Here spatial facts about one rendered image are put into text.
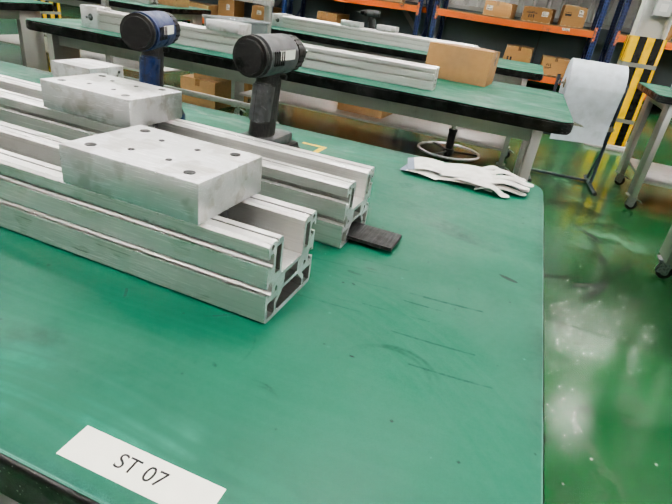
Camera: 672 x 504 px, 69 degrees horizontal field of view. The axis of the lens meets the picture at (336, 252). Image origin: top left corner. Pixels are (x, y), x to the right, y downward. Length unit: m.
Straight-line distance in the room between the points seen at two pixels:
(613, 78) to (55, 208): 3.80
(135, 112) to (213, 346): 0.40
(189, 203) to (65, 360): 0.16
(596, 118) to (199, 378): 3.85
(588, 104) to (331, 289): 3.62
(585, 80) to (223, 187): 3.67
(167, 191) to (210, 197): 0.04
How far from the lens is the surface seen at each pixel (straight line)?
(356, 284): 0.55
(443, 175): 0.96
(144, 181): 0.48
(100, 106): 0.78
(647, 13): 6.21
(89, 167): 0.53
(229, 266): 0.46
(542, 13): 10.00
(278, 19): 4.52
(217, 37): 2.40
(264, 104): 0.80
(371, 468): 0.37
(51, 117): 0.86
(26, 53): 4.05
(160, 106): 0.79
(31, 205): 0.62
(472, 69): 2.50
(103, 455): 0.38
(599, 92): 4.04
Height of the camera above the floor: 1.06
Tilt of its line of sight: 27 degrees down
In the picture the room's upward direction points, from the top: 8 degrees clockwise
